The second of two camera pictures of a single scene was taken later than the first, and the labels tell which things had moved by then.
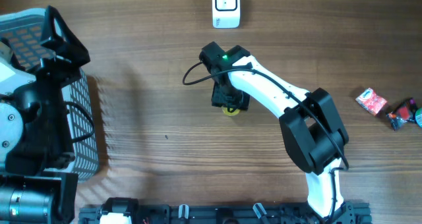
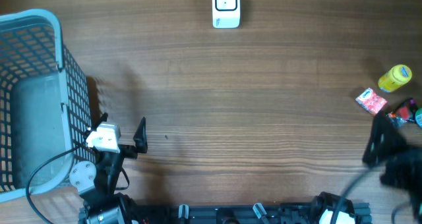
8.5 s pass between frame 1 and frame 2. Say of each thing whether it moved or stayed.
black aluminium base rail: stayed
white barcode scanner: stayed
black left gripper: moved
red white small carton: stayed
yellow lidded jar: moved
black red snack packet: stayed
